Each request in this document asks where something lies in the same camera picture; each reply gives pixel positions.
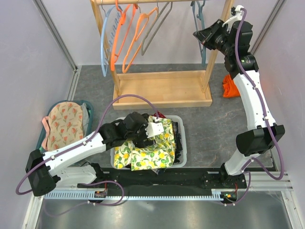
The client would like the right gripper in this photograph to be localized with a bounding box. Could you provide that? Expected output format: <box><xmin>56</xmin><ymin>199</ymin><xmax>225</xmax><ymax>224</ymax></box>
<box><xmin>193</xmin><ymin>19</ymin><xmax>234</xmax><ymax>56</ymax></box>

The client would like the blue-grey hanger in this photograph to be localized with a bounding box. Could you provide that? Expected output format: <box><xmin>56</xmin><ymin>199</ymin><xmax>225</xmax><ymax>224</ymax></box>
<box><xmin>190</xmin><ymin>0</ymin><xmax>207</xmax><ymax>67</ymax></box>

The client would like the lemon print garment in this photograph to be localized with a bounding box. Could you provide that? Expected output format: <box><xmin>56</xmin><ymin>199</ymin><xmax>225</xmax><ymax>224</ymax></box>
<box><xmin>113</xmin><ymin>116</ymin><xmax>176</xmax><ymax>171</ymax></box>

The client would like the navy plaid skirt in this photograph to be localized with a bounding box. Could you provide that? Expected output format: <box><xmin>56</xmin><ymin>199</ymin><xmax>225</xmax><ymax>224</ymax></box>
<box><xmin>152</xmin><ymin>117</ymin><xmax>187</xmax><ymax>175</ymax></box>

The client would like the grey hanger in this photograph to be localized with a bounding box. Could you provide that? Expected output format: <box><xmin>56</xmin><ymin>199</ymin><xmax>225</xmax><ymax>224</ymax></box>
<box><xmin>141</xmin><ymin>2</ymin><xmax>173</xmax><ymax>56</ymax></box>

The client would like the orange hanger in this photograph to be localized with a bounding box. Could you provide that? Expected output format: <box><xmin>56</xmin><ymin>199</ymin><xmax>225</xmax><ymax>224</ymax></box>
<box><xmin>122</xmin><ymin>7</ymin><xmax>159</xmax><ymax>73</ymax></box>
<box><xmin>110</xmin><ymin>0</ymin><xmax>139</xmax><ymax>72</ymax></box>

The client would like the light blue hanger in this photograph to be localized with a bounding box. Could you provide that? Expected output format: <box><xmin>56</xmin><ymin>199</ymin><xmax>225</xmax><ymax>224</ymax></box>
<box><xmin>101</xmin><ymin>5</ymin><xmax>121</xmax><ymax>77</ymax></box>

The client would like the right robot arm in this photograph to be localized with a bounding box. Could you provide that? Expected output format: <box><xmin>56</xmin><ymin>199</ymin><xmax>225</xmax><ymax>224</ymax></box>
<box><xmin>193</xmin><ymin>20</ymin><xmax>285</xmax><ymax>188</ymax></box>

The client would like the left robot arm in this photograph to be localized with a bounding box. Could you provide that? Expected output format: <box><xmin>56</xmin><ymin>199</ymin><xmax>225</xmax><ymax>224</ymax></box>
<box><xmin>25</xmin><ymin>112</ymin><xmax>164</xmax><ymax>197</ymax></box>

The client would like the white plastic laundry basket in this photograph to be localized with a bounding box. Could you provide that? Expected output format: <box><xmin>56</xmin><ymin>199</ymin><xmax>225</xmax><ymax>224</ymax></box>
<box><xmin>110</xmin><ymin>114</ymin><xmax>187</xmax><ymax>171</ymax></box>

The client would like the wooden clothes rack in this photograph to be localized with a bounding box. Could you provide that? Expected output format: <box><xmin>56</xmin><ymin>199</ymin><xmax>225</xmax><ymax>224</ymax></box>
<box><xmin>90</xmin><ymin>0</ymin><xmax>236</xmax><ymax>110</ymax></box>

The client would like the teal plastic tub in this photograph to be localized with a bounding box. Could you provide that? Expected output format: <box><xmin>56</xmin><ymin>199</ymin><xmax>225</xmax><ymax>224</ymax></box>
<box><xmin>35</xmin><ymin>100</ymin><xmax>94</xmax><ymax>153</ymax></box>

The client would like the orange cloth on floor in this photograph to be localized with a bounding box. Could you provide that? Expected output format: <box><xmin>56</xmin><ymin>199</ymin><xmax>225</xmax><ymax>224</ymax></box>
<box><xmin>222</xmin><ymin>74</ymin><xmax>240</xmax><ymax>98</ymax></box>

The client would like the floral tulip cloth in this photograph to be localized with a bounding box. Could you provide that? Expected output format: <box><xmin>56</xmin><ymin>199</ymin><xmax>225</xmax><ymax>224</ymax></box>
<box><xmin>41</xmin><ymin>101</ymin><xmax>90</xmax><ymax>151</ymax></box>

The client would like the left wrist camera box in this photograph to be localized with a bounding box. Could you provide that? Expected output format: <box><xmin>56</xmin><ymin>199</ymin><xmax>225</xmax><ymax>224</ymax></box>
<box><xmin>145</xmin><ymin>116</ymin><xmax>164</xmax><ymax>138</ymax></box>

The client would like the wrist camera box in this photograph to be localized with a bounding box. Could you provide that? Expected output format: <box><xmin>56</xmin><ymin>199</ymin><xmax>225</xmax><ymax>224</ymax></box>
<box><xmin>145</xmin><ymin>116</ymin><xmax>164</xmax><ymax>138</ymax></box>
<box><xmin>223</xmin><ymin>5</ymin><xmax>244</xmax><ymax>27</ymax></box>

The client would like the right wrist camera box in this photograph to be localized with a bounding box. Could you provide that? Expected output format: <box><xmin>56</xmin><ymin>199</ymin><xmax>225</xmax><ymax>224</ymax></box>
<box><xmin>223</xmin><ymin>5</ymin><xmax>244</xmax><ymax>27</ymax></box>

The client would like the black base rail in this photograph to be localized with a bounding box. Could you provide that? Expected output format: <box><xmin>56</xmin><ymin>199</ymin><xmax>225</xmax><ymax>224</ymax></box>
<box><xmin>92</xmin><ymin>163</ymin><xmax>247</xmax><ymax>196</ymax></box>

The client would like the white slotted cable duct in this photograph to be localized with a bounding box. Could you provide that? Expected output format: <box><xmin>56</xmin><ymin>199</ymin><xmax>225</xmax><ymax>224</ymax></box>
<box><xmin>44</xmin><ymin>190</ymin><xmax>224</xmax><ymax>201</ymax></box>

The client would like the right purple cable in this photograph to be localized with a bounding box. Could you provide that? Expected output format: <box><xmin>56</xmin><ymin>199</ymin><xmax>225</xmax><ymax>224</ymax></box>
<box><xmin>214</xmin><ymin>7</ymin><xmax>285</xmax><ymax>207</ymax></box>

